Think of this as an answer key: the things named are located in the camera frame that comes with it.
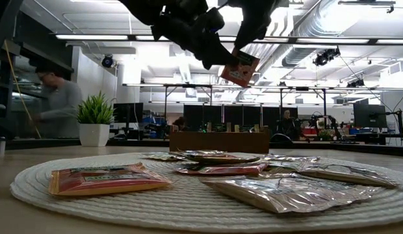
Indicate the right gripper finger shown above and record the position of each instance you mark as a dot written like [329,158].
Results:
[244,35]
[261,31]

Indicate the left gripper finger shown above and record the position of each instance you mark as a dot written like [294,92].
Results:
[222,48]
[208,53]

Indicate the brown tea bag packet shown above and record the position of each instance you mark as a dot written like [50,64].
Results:
[228,127]
[209,127]
[286,195]
[347,175]

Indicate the black partition panels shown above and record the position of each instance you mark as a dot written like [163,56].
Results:
[195,113]

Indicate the black track light cluster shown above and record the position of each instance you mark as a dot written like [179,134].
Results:
[326,56]

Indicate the person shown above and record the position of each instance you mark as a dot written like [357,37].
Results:
[179,123]
[287,118]
[60,100]

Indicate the long linear ceiling light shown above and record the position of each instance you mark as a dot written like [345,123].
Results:
[91,37]

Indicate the wooden three-compartment box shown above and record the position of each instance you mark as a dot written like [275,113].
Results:
[217,143]

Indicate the black computer monitor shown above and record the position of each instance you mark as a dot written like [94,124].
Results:
[369,115]
[128,112]

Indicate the green plant in white pot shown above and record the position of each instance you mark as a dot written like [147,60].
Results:
[95,123]

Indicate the white round woven placemat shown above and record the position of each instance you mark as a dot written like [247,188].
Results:
[188,208]

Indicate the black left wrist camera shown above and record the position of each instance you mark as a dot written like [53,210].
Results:
[213,19]

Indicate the black metal station frame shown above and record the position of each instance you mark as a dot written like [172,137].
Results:
[188,85]

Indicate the black ceiling camera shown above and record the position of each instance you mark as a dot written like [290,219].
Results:
[107,61]

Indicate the black aluminium table frame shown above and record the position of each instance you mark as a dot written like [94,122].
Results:
[42,142]

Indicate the grey table post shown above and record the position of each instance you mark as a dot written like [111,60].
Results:
[1,144]

